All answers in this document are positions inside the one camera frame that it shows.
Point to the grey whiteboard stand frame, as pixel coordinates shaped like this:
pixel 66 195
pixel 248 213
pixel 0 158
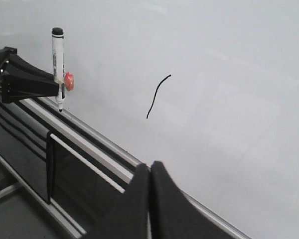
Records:
pixel 80 197

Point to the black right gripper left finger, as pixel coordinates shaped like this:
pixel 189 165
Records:
pixel 128 218

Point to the grey striped hanging cloth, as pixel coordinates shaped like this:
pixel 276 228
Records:
pixel 26 145

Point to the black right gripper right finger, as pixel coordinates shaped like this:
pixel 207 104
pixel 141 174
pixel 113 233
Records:
pixel 172 216

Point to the large whiteboard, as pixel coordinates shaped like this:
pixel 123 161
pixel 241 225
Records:
pixel 208 87

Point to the white horizontal rod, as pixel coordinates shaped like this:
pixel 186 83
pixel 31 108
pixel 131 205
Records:
pixel 88 164

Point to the red round magnet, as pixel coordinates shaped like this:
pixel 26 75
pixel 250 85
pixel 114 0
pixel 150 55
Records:
pixel 69 81

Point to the white marker black tip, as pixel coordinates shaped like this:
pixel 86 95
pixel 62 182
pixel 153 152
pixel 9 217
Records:
pixel 58 64

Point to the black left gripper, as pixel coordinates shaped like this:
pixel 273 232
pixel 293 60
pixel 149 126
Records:
pixel 20 80

